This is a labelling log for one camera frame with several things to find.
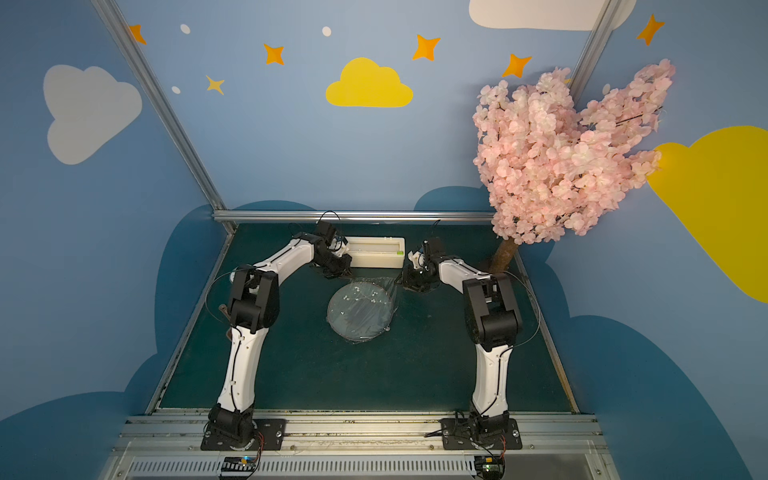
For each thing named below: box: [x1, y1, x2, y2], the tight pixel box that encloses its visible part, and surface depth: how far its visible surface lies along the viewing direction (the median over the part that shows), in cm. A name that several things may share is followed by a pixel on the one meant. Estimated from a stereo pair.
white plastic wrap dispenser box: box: [346, 236, 406, 268], surface depth 107 cm
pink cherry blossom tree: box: [474, 60, 676, 271], surface depth 66 cm
